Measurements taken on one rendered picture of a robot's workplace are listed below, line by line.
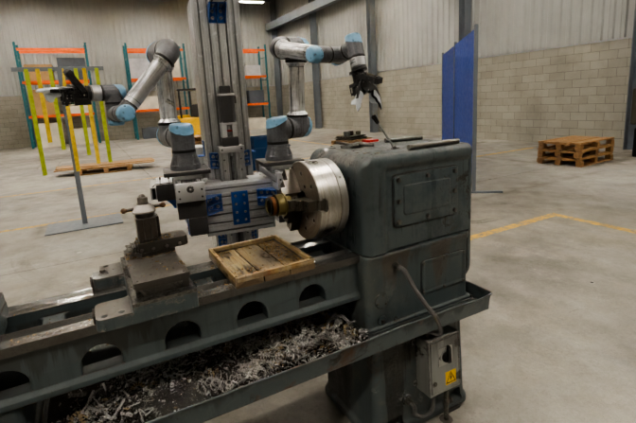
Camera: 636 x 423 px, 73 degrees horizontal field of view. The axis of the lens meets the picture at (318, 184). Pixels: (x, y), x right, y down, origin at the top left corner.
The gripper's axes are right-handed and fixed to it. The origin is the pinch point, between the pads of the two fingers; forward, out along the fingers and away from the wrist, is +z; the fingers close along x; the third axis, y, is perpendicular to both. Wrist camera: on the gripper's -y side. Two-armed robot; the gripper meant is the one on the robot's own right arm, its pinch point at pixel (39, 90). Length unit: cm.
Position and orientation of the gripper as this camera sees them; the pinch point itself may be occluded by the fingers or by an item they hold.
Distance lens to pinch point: 223.9
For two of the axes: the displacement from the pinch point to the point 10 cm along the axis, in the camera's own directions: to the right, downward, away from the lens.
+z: -7.5, 1.7, -6.4
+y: -0.3, 9.5, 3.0
